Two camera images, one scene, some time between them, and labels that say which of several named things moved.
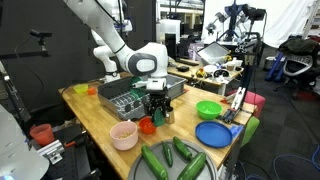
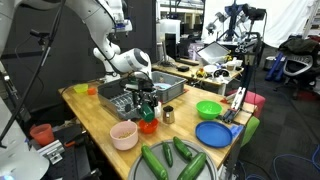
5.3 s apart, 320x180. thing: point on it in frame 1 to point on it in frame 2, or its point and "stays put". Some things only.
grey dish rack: [118, 97] stays put
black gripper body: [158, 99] to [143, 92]
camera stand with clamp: [249, 47] stays put
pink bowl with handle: [125, 135] stays put
